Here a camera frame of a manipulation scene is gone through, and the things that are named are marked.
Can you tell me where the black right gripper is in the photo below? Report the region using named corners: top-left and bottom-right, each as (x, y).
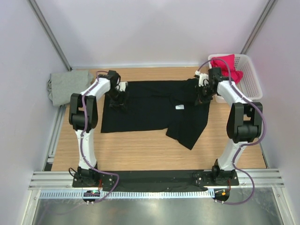
top-left (195, 83), bottom-right (217, 106)

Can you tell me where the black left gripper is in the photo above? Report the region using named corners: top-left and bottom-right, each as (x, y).
top-left (106, 89), bottom-right (129, 113)

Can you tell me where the black t shirt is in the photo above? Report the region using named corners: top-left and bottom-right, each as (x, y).
top-left (101, 78), bottom-right (210, 150)

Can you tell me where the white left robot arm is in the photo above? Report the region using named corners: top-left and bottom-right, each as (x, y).
top-left (69, 70), bottom-right (128, 188)

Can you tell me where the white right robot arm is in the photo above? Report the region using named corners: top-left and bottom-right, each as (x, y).
top-left (195, 67), bottom-right (263, 186)

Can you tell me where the pink t shirt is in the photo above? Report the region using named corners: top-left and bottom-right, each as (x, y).
top-left (210, 54), bottom-right (243, 84)

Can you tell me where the white plastic laundry basket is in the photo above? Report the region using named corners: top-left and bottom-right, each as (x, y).
top-left (208, 53), bottom-right (263, 104)

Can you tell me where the grey folded t shirt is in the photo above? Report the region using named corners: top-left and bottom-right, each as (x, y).
top-left (47, 70), bottom-right (94, 107)

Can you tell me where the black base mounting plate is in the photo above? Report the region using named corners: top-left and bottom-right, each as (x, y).
top-left (86, 170), bottom-right (239, 192)

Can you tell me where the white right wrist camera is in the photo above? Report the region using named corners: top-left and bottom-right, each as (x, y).
top-left (194, 70), bottom-right (209, 87)

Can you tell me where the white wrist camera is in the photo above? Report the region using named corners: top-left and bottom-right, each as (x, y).
top-left (116, 82), bottom-right (128, 92)
top-left (194, 70), bottom-right (209, 87)

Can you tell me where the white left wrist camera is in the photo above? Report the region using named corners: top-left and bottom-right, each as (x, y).
top-left (116, 82), bottom-right (128, 92)

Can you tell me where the white slotted cable duct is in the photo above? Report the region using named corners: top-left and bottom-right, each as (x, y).
top-left (39, 189), bottom-right (215, 200)

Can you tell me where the right aluminium corner post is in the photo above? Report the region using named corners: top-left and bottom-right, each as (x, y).
top-left (240, 0), bottom-right (278, 54)

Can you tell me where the aluminium corner post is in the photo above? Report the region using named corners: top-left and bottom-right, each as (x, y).
top-left (240, 0), bottom-right (278, 54)
top-left (27, 0), bottom-right (72, 71)

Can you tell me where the aluminium frame rail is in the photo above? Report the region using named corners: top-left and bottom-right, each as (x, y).
top-left (29, 169), bottom-right (284, 192)

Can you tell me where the left aluminium corner post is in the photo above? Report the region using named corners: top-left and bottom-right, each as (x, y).
top-left (27, 0), bottom-right (72, 71)

